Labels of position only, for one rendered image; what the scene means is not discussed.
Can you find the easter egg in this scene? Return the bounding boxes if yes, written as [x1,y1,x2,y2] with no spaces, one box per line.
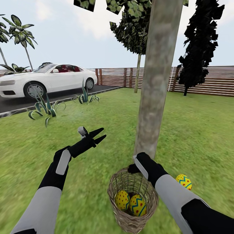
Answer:
[113,181,132,212]
[176,174,192,190]
[129,194,147,217]

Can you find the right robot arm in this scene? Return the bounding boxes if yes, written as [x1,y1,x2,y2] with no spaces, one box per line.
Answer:
[127,152,234,234]

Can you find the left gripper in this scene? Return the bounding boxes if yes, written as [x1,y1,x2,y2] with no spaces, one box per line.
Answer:
[76,128,106,153]

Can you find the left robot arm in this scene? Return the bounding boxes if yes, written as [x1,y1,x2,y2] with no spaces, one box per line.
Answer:
[10,127,106,234]

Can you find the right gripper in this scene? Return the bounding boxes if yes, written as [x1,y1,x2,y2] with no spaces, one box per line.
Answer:
[127,163,141,175]

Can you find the wicker basket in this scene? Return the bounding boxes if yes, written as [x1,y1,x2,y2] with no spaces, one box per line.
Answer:
[107,167,159,234]

